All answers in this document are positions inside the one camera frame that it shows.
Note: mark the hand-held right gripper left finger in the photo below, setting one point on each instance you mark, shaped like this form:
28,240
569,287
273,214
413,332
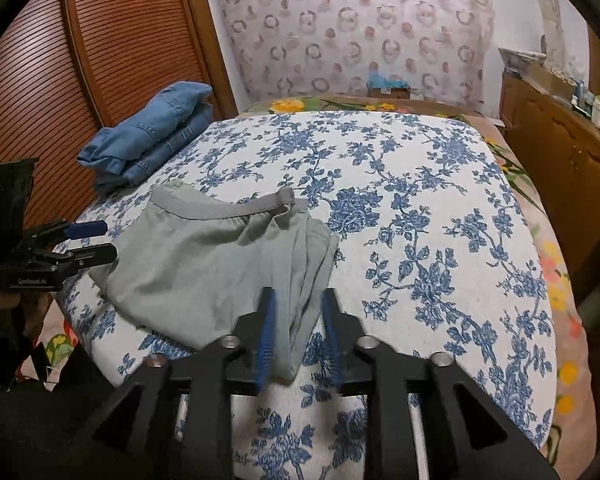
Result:
266,340

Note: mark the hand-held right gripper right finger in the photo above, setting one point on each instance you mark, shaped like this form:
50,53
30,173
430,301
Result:
330,340

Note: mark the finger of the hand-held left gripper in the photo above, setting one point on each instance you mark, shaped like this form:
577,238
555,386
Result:
97,254
87,229

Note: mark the grey pants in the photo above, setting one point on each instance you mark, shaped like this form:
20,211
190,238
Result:
190,270

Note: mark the person's left forearm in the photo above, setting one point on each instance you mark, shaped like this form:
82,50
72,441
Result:
5,315

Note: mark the folded blue jeans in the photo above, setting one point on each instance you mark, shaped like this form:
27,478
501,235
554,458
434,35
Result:
165,152

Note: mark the light blue denim garment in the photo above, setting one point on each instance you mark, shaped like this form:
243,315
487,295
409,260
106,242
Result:
165,115

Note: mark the blue floral white bed sheet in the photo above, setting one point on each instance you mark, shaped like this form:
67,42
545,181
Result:
430,210

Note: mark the person's dark clothing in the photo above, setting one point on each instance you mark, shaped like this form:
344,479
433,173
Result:
30,420

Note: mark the brown slatted wooden wardrobe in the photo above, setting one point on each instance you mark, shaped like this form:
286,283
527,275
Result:
130,35

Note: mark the small cardboard box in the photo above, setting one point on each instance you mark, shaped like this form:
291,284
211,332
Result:
390,92

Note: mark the brown wooden sideboard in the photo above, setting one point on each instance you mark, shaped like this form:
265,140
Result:
555,160

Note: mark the stack of papers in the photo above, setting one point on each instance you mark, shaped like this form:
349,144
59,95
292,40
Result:
517,59

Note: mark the open cardboard box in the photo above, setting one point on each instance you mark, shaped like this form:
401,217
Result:
550,80

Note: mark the group of small bottles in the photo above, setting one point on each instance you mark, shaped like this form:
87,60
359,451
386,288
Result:
587,102

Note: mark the white bunched drape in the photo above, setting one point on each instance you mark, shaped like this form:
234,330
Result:
550,10

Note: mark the wooden window frame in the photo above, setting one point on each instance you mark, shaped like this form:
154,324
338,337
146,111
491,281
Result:
595,60

